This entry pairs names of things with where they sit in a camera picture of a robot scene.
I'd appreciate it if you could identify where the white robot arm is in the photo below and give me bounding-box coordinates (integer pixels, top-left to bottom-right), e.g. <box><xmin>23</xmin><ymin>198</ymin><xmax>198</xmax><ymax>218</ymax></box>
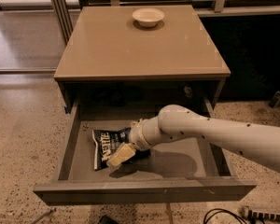
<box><xmin>107</xmin><ymin>105</ymin><xmax>280</xmax><ymax>174</ymax></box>

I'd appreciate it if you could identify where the white power strip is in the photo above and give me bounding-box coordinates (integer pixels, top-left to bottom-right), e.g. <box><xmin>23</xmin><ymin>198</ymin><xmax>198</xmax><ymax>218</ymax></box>
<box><xmin>240</xmin><ymin>206</ymin><xmax>280</xmax><ymax>222</ymax></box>

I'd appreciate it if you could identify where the black object at bottom edge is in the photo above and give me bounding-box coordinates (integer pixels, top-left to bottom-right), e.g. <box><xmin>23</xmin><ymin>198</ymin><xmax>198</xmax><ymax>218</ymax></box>
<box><xmin>98</xmin><ymin>216</ymin><xmax>118</xmax><ymax>224</ymax></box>

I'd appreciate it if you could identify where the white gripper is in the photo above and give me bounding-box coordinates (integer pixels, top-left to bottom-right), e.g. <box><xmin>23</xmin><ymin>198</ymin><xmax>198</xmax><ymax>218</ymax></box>
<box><xmin>106</xmin><ymin>118</ymin><xmax>159</xmax><ymax>168</ymax></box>

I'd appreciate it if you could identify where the metal frame post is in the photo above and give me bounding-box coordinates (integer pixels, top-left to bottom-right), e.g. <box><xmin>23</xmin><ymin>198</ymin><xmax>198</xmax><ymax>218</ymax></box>
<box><xmin>50</xmin><ymin>0</ymin><xmax>73</xmax><ymax>44</ymax></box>

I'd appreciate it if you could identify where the blue Kettle chip bag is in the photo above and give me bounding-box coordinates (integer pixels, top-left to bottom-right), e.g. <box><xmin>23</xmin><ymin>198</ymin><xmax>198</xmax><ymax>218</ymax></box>
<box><xmin>91</xmin><ymin>127</ymin><xmax>152</xmax><ymax>172</ymax></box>

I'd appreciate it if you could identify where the white ceramic bowl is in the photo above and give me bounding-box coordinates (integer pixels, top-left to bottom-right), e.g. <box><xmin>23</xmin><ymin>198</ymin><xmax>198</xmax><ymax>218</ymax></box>
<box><xmin>132</xmin><ymin>8</ymin><xmax>164</xmax><ymax>28</ymax></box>

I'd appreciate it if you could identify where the small dark floor object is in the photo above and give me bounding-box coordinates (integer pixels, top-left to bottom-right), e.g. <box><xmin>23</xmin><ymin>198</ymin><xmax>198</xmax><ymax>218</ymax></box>
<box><xmin>268</xmin><ymin>91</ymin><xmax>280</xmax><ymax>108</ymax></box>

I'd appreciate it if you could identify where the black cable on floor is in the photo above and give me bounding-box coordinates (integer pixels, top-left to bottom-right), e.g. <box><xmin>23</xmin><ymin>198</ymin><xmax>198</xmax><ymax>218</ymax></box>
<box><xmin>203</xmin><ymin>207</ymin><xmax>248</xmax><ymax>224</ymax></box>

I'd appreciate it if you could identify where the grey cabinet with glossy top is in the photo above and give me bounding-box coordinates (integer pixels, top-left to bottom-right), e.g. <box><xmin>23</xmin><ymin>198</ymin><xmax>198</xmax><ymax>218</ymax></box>
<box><xmin>54</xmin><ymin>6</ymin><xmax>231</xmax><ymax>108</ymax></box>

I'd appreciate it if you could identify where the open grey top drawer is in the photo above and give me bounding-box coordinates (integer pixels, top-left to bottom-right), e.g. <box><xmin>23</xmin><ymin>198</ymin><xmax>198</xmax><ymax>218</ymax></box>
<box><xmin>34</xmin><ymin>98</ymin><xmax>257</xmax><ymax>205</ymax></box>

